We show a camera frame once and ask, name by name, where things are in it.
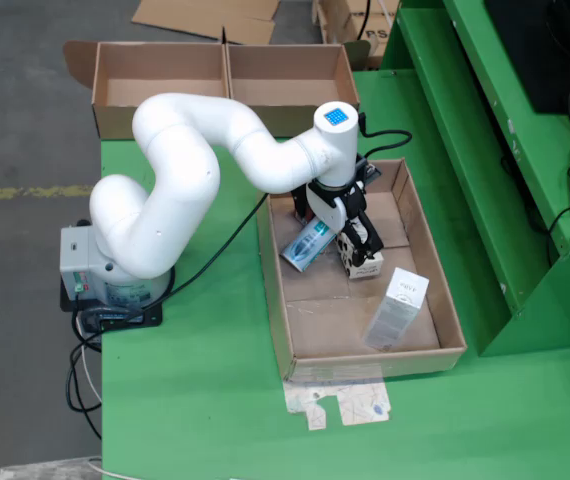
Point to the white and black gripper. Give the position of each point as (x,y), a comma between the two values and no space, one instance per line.
(330,207)

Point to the cow print hand cream box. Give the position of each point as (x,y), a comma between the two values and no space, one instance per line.
(365,270)

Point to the frosted cap teal label bottle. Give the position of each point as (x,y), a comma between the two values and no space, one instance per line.
(305,247)

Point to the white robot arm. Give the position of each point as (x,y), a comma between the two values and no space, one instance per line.
(175,150)

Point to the shallow cardboard tray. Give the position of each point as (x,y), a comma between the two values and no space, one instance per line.
(325,330)

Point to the divided cardboard box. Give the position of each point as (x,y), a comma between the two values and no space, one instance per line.
(285,65)

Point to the printed brown cardboard box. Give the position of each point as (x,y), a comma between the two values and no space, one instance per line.
(345,20)

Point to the small open cardboard box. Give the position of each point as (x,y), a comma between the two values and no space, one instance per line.
(205,15)

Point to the grey controller box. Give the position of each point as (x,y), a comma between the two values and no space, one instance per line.
(77,260)

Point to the tall white carton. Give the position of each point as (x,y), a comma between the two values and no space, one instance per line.
(395,310)

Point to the dark red carton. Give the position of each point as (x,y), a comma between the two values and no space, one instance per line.
(299,207)

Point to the green metal shelf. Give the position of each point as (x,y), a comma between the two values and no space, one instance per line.
(465,150)

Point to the flattened printed carton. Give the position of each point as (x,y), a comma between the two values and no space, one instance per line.
(355,400)

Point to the black monitor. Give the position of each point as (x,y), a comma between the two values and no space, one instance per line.
(555,50)

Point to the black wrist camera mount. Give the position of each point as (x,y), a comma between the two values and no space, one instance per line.
(369,167)

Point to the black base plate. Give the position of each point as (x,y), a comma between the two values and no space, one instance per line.
(130,320)

